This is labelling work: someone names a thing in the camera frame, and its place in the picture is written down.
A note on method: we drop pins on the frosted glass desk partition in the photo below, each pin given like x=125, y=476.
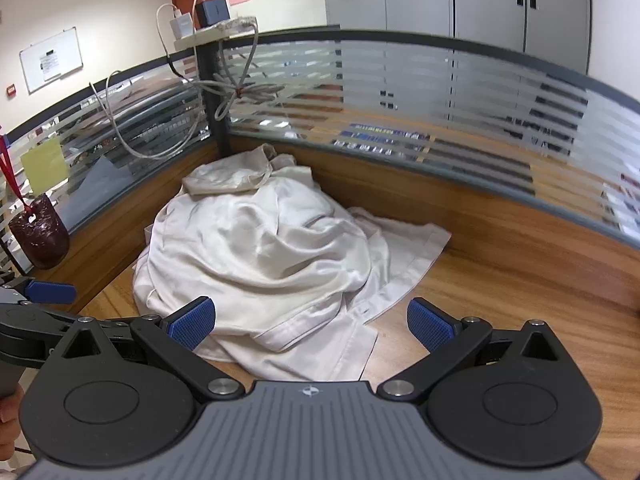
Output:
x=509, y=123

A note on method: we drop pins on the person left hand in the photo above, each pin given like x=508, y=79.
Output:
x=10, y=428

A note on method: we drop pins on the beige garment pile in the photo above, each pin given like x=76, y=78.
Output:
x=243, y=172

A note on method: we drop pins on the black power adapter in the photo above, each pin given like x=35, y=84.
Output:
x=211, y=12

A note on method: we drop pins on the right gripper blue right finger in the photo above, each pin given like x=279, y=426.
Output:
x=451, y=344

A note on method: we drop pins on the yellow sticky note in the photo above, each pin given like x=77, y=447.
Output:
x=45, y=166

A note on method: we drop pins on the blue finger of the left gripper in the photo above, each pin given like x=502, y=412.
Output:
x=49, y=293

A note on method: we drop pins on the grey metal cabinet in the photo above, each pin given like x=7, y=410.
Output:
x=555, y=30

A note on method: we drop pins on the white wall whiteboard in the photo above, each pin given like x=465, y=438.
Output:
x=51, y=59

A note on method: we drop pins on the white power strip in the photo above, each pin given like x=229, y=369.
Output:
x=218, y=32

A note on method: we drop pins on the white power adapter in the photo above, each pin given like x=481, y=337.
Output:
x=182, y=26

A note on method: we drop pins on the cream satin shirt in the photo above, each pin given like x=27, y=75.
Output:
x=296, y=279

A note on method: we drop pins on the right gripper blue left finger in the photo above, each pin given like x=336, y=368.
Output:
x=172, y=341

